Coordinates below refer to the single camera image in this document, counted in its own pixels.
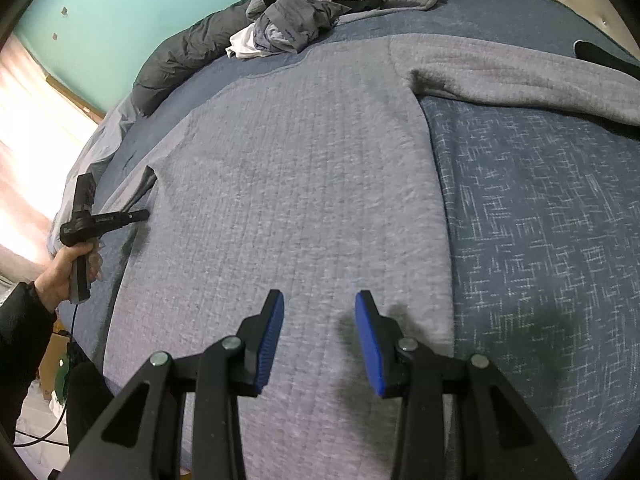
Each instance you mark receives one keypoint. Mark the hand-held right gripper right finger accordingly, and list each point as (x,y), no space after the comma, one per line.
(370,345)

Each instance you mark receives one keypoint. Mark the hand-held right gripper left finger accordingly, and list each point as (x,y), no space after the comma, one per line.
(267,345)

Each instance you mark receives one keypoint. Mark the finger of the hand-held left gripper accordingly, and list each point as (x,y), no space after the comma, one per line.
(127,217)

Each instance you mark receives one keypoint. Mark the grey sweater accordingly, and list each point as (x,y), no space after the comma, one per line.
(300,185)

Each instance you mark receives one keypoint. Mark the person's left hand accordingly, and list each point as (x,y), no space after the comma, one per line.
(55,285)

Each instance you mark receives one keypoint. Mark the pale window curtain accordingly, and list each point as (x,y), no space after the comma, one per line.
(30,150)

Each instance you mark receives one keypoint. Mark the cardboard box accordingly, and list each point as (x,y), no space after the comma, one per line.
(50,355)

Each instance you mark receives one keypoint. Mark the green packet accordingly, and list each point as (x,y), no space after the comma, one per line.
(62,375)

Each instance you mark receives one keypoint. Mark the dark grey rolled duvet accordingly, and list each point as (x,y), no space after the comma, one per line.
(175,60)

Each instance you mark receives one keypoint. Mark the person's black trousers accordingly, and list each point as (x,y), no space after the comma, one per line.
(90,410)

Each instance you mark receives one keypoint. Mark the blue patterned bed blanket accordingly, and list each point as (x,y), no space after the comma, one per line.
(525,210)

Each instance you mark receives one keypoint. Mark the white garment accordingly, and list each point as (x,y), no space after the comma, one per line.
(242,42)

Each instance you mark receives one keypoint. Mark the grey shorts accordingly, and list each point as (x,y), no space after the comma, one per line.
(295,20)

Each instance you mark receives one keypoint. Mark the black cloth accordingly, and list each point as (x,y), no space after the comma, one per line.
(600,56)

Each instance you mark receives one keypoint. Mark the cream tufted headboard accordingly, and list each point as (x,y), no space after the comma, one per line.
(590,5)

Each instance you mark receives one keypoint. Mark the wooden window frame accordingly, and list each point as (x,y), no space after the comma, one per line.
(75,97)

